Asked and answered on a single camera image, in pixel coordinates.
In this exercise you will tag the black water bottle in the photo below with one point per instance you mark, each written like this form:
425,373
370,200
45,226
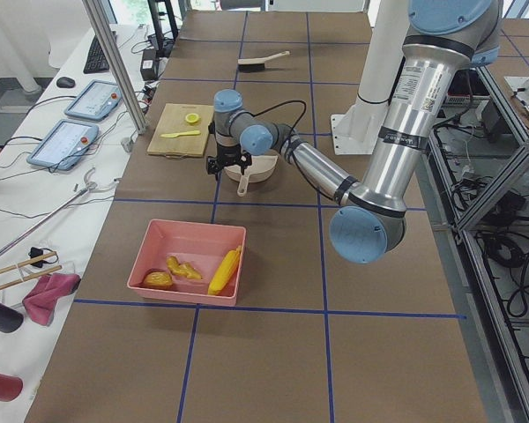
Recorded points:
10,319

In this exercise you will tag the metal grabber rod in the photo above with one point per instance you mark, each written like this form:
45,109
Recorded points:
90,186

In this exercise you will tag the yellow toy corn cob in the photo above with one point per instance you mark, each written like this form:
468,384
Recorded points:
225,271

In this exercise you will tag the black computer mouse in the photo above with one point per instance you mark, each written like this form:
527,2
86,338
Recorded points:
65,82

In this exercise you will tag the pink plastic bin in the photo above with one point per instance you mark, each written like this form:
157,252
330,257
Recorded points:
189,262

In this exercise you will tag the red water bottle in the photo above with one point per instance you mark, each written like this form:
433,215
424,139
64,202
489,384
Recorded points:
10,387

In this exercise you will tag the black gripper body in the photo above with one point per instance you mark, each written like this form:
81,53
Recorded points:
226,152

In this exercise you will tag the black keyboard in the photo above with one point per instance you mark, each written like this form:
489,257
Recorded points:
96,62

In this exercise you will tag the yellow lemon slice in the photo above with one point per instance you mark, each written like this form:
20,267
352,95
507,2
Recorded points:
192,118

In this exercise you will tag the wooden cutting board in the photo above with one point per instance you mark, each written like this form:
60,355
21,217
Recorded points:
172,120

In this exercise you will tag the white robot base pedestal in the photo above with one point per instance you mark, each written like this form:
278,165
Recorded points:
356,131

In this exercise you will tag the yellow plastic knife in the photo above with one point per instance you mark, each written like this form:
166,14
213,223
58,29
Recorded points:
189,133

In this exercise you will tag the tan toy ginger root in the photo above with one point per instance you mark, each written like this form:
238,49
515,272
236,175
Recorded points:
184,270

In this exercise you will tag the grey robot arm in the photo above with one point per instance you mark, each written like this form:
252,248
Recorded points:
441,38

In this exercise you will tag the brown toy potato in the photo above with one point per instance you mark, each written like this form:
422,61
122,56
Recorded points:
159,280

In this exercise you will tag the white plastic dustpan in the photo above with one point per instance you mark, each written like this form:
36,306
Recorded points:
261,169

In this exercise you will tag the white brush black bristles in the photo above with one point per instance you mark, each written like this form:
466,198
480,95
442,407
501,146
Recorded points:
248,65

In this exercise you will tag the black power adapter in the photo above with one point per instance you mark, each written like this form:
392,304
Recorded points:
149,67

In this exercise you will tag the blue teach pendant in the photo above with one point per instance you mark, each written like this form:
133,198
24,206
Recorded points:
96,102
64,146

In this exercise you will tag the red cloth top left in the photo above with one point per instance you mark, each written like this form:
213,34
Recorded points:
40,303

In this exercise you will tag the wooden sticks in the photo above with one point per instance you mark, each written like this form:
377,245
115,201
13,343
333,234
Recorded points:
30,269

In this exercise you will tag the aluminium frame post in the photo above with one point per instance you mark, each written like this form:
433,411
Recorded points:
99,21

